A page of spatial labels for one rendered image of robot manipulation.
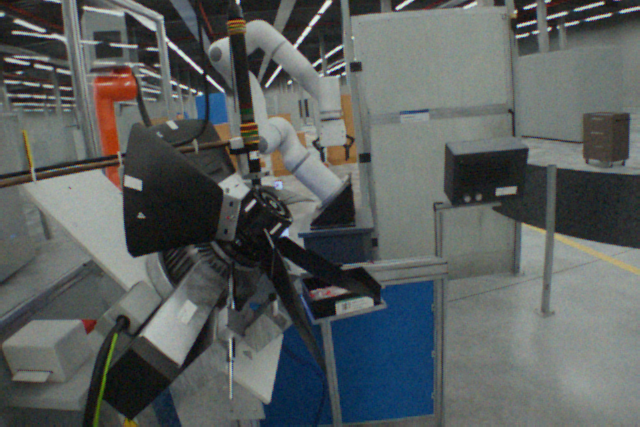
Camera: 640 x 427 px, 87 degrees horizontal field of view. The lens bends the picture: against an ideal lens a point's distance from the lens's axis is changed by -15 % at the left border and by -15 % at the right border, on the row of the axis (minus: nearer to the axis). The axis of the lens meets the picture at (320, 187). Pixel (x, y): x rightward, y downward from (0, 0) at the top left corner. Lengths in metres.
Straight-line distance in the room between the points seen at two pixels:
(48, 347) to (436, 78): 2.56
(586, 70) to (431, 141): 8.10
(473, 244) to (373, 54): 1.57
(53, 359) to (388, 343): 1.10
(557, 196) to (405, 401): 1.48
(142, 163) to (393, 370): 1.28
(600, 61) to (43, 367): 10.98
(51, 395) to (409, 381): 1.24
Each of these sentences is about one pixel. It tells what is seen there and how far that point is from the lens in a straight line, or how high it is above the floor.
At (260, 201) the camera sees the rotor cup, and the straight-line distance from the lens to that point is 0.81.
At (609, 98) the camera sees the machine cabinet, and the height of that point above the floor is 1.02.
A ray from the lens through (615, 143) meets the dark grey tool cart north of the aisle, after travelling 7.52.
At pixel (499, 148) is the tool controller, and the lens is 1.35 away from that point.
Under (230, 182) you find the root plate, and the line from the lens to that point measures 0.92.
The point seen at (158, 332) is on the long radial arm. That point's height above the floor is 1.13.
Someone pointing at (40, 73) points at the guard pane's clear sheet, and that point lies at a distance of 1.48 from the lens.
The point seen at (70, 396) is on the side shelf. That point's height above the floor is 0.86.
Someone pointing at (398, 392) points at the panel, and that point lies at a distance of 1.72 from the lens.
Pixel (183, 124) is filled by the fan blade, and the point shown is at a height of 1.42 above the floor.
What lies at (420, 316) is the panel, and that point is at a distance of 1.53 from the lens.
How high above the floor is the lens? 1.42
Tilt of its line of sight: 12 degrees down
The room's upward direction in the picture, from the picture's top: 6 degrees counter-clockwise
